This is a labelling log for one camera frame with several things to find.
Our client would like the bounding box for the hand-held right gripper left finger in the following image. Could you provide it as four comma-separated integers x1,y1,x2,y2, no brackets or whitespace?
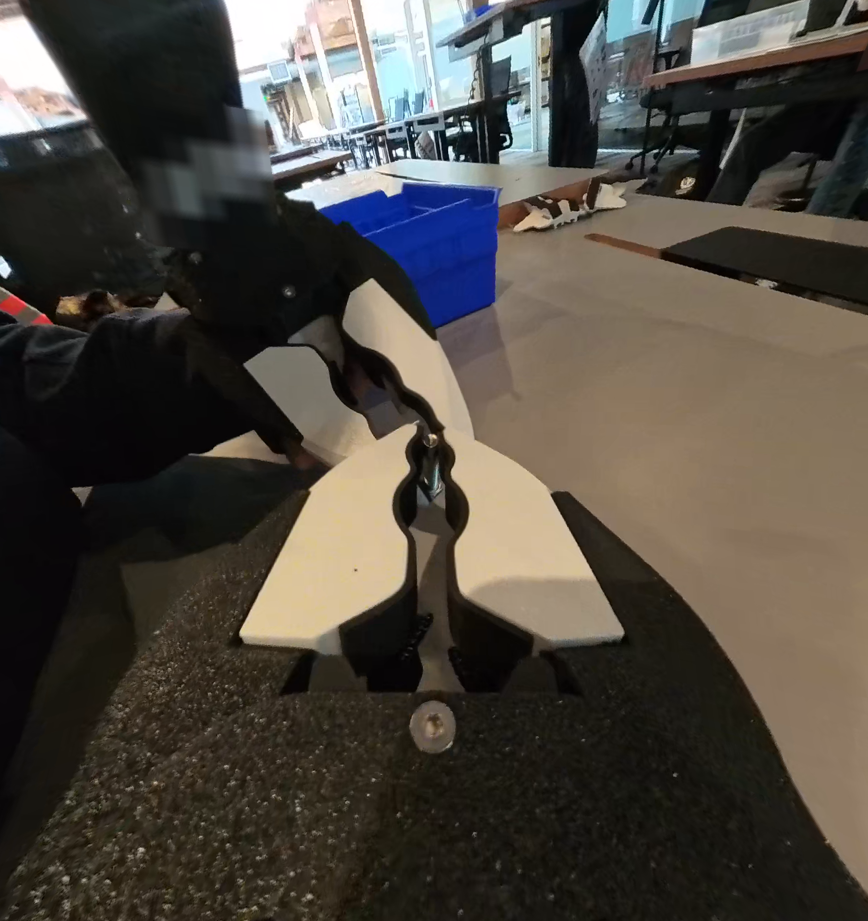
238,423,424,690

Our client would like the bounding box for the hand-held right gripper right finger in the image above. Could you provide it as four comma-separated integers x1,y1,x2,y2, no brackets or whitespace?
440,432,627,690

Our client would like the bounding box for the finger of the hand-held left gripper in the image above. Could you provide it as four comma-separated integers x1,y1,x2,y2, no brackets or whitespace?
333,275,478,443
245,344,406,469

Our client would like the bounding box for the silver steel bolt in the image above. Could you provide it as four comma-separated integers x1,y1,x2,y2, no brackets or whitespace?
416,439,449,506

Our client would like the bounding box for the blue plastic bin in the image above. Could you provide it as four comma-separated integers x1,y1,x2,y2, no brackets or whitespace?
319,181,503,331

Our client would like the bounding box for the person's left forearm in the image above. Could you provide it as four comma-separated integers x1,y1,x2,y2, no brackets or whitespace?
0,306,301,497

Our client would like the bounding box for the grey wood-edged table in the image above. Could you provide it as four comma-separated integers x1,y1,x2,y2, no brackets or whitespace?
372,158,611,230

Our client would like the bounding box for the white black patterned item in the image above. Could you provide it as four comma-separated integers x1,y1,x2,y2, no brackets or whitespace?
511,178,628,233

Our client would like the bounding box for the row of office desks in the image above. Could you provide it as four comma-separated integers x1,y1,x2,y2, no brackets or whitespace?
268,94,521,174

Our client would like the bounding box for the wooden pillar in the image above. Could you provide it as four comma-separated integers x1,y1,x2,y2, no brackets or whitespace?
349,0,386,138

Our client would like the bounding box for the orange reflective cone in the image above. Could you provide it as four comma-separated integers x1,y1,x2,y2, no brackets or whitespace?
0,266,55,326

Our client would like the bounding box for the person's dark printed sweatshirt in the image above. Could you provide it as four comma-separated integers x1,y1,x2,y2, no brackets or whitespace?
0,406,89,886

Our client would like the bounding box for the wooden standing desk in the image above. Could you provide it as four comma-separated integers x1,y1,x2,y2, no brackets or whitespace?
435,0,557,163

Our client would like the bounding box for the wooden office desk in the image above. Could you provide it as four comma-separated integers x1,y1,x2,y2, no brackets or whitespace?
641,22,868,202

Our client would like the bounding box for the clear plastic box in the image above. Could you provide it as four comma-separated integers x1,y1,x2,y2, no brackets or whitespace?
691,11,802,62

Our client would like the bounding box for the black desk cable cover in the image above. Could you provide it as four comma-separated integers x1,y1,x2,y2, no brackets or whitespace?
663,226,868,319

